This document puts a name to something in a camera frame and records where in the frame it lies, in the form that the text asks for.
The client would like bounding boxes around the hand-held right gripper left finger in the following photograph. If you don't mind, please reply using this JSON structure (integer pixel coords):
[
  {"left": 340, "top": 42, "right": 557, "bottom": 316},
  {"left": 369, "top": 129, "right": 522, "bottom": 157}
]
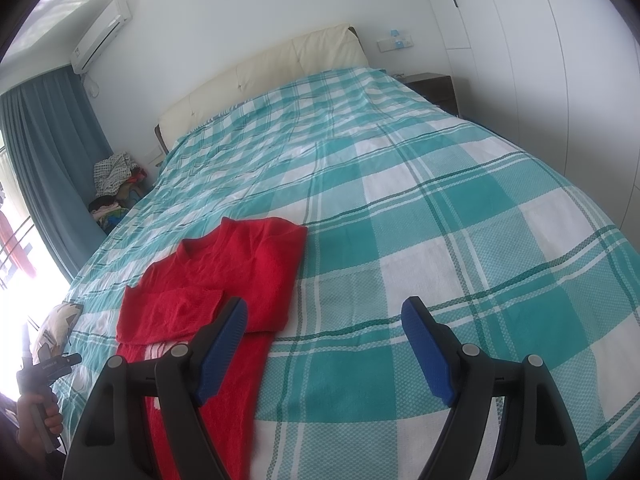
[{"left": 62, "top": 296, "right": 249, "bottom": 480}]

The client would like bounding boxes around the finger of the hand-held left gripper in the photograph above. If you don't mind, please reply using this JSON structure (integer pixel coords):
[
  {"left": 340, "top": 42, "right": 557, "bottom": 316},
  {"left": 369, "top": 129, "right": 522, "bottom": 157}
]
[{"left": 51, "top": 353, "right": 82, "bottom": 373}]

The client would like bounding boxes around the red hanging cloth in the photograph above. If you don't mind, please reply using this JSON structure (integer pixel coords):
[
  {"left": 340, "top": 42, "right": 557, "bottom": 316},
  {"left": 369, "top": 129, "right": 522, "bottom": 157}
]
[{"left": 0, "top": 210, "right": 38, "bottom": 278}]

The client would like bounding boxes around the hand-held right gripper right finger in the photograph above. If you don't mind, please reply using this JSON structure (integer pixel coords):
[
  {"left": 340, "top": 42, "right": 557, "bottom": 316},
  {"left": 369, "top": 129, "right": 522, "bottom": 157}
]
[{"left": 401, "top": 296, "right": 587, "bottom": 480}]

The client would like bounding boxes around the pile of mixed clothes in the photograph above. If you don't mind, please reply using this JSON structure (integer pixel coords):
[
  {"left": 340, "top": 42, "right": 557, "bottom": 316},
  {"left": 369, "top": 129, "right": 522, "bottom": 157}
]
[{"left": 89, "top": 152, "right": 151, "bottom": 233}]

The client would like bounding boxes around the patterned cushion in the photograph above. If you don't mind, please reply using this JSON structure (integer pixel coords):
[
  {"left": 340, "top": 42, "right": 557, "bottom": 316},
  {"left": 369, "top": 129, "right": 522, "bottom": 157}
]
[{"left": 31, "top": 301, "right": 83, "bottom": 361}]

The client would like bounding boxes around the white wardrobe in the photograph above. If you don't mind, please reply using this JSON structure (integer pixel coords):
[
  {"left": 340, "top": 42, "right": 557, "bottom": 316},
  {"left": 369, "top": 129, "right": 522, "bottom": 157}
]
[{"left": 410, "top": 0, "right": 640, "bottom": 231}]

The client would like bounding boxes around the white wall switch panel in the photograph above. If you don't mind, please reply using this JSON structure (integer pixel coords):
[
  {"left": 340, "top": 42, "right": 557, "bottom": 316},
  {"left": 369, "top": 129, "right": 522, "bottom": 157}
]
[{"left": 377, "top": 30, "right": 415, "bottom": 52}]

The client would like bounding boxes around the teal white checked blanket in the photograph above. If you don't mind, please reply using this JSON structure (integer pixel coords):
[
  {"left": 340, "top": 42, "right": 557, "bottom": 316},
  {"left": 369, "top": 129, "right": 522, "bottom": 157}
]
[{"left": 50, "top": 66, "right": 640, "bottom": 480}]

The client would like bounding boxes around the red knit sweater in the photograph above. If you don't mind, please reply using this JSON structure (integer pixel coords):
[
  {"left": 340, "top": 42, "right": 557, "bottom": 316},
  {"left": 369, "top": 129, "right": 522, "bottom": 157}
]
[{"left": 116, "top": 216, "right": 308, "bottom": 480}]

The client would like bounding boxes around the dark wooden nightstand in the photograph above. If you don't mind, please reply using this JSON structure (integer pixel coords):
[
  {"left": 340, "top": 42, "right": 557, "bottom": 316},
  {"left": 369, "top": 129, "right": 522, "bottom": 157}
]
[{"left": 402, "top": 72, "right": 460, "bottom": 117}]

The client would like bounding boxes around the person's left hand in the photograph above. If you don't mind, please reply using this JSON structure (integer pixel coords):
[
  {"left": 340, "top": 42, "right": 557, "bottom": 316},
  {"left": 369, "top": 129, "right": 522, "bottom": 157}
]
[{"left": 16, "top": 394, "right": 65, "bottom": 456}]

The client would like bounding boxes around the cream padded headboard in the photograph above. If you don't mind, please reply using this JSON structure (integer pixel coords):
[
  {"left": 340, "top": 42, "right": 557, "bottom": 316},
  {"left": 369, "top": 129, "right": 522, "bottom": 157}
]
[{"left": 154, "top": 23, "right": 370, "bottom": 171}]

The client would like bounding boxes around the white air conditioner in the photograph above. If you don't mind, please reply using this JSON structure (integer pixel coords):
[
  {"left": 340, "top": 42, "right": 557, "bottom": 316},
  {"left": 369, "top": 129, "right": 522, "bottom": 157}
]
[{"left": 70, "top": 0, "right": 132, "bottom": 75}]

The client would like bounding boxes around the blue-grey curtain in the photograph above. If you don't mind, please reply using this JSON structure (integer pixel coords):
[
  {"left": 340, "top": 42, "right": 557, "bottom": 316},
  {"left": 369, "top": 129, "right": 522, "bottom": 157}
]
[{"left": 0, "top": 67, "right": 113, "bottom": 281}]

